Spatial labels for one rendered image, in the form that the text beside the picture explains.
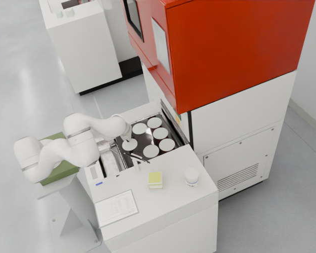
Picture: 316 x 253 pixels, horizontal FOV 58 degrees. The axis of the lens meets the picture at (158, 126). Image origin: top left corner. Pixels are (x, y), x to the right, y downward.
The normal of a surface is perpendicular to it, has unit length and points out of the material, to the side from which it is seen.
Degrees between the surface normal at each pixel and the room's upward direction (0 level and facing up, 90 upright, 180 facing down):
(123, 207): 0
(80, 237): 0
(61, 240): 0
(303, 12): 90
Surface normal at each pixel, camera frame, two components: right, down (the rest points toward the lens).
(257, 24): 0.37, 0.65
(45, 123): -0.13, -0.67
